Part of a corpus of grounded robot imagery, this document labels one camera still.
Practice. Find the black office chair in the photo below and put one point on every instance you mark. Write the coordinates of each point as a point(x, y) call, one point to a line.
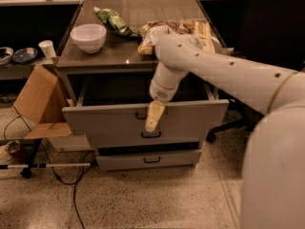
point(264, 31)

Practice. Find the white box with print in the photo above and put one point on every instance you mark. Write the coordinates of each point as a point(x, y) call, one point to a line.
point(70, 143)

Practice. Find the low grey shelf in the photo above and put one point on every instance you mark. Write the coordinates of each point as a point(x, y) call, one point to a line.
point(17, 71)

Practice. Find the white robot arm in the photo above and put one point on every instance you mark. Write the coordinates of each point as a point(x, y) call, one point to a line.
point(273, 193)

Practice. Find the brown yellow snack bag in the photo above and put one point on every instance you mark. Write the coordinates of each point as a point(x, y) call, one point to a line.
point(198, 33)

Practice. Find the grey bottom drawer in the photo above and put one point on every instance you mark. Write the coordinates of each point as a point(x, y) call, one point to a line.
point(148, 160)

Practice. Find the grey drawer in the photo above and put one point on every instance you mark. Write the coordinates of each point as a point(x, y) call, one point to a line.
point(148, 160)
point(135, 139)
point(118, 107)

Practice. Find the white paper cup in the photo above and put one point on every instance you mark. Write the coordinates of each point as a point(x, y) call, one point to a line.
point(47, 48)

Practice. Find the grey top drawer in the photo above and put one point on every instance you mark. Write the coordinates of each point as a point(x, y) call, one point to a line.
point(118, 107)

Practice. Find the grey drawer cabinet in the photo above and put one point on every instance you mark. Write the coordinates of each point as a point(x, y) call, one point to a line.
point(119, 57)

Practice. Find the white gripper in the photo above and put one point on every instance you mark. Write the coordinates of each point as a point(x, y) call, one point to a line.
point(160, 93)

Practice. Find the open cardboard box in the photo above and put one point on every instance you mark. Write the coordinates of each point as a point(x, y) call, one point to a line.
point(41, 101)

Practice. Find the grey middle drawer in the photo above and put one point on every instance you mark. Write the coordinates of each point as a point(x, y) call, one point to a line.
point(135, 139)

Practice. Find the green chip bag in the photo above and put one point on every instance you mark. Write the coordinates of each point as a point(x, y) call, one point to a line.
point(114, 22)

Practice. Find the blue white bowl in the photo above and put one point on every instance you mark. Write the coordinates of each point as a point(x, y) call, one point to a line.
point(5, 55)

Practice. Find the black white stand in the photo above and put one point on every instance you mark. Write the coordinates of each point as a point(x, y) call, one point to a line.
point(16, 154)

